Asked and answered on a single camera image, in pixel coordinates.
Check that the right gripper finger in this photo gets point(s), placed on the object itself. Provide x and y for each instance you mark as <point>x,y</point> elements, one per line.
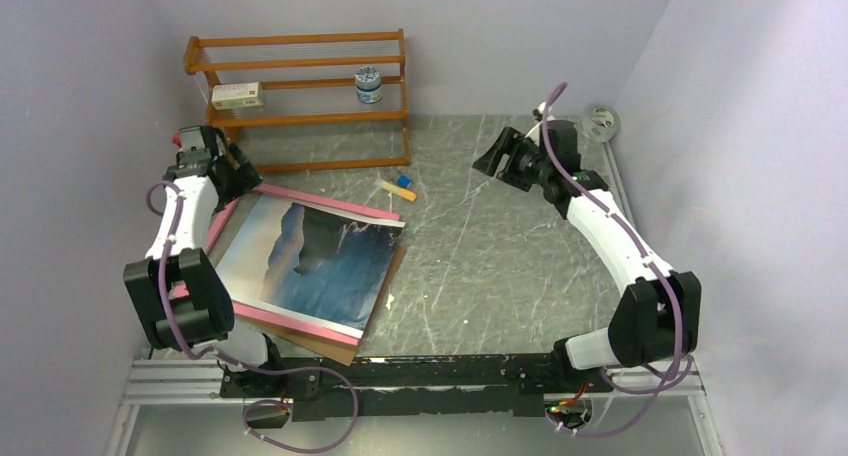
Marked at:
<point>512,167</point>
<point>489,162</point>

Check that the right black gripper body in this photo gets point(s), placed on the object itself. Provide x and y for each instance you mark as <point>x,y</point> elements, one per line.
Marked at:
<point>535,166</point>

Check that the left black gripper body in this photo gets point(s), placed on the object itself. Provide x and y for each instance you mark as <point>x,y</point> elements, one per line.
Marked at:
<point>231,190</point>

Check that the pink picture frame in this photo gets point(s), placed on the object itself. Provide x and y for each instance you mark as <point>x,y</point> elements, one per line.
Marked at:
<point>311,204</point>

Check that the mountain landscape photo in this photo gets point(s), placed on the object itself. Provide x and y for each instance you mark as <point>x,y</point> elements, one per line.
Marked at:
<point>311,257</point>

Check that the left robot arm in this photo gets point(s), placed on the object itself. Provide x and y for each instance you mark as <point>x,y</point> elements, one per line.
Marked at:
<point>178,296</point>

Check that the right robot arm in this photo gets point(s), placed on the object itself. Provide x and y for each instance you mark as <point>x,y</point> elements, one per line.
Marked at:
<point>657,316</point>

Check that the white green cardboard box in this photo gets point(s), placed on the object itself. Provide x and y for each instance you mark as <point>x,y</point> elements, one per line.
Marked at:
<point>237,95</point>

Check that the clear tape roll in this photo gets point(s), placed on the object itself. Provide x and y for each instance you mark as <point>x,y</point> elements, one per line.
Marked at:
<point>599,123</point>

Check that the wooden shelf rack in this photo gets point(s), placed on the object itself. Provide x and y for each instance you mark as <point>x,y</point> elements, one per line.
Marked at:
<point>325,94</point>

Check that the small blue white jar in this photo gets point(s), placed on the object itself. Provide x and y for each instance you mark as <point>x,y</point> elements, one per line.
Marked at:
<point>368,84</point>

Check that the brown backing board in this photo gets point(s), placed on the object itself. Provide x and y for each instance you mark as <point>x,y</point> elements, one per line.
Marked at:
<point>339,352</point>

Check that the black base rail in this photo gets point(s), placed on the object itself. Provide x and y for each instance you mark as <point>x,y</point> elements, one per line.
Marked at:
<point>319,388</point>

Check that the aluminium extrusion frame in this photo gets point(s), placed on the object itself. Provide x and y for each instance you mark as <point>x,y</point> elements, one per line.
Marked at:
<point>174,382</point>

